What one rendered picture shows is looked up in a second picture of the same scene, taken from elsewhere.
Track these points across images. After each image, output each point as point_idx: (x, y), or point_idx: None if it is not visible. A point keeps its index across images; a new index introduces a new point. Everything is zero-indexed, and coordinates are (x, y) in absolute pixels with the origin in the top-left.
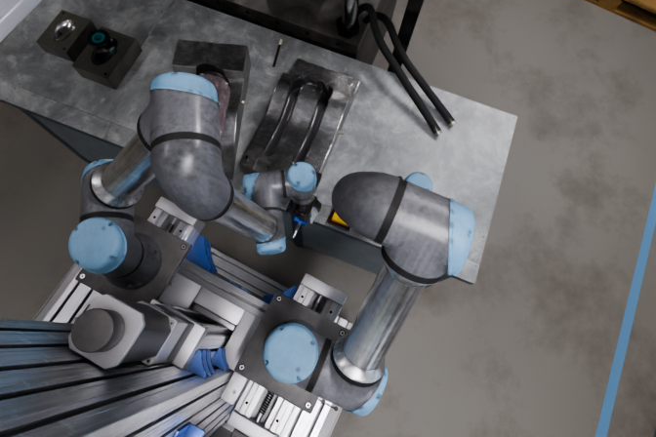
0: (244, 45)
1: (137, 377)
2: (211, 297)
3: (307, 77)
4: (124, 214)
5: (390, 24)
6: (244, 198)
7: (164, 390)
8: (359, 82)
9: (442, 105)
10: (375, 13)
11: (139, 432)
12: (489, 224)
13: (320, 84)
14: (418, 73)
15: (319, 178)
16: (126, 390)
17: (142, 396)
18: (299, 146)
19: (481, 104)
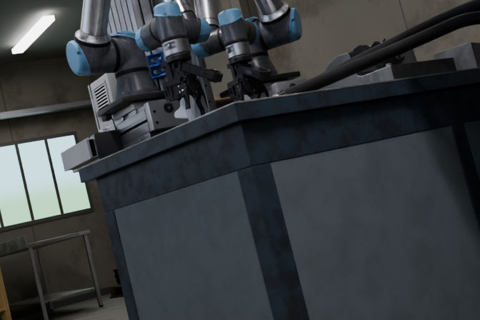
0: (471, 42)
1: None
2: None
3: (384, 38)
4: (258, 25)
5: (460, 14)
6: None
7: None
8: (390, 68)
9: (305, 81)
10: (474, 0)
11: None
12: (118, 151)
13: (373, 44)
14: (367, 54)
15: (256, 70)
16: None
17: None
18: None
19: (288, 94)
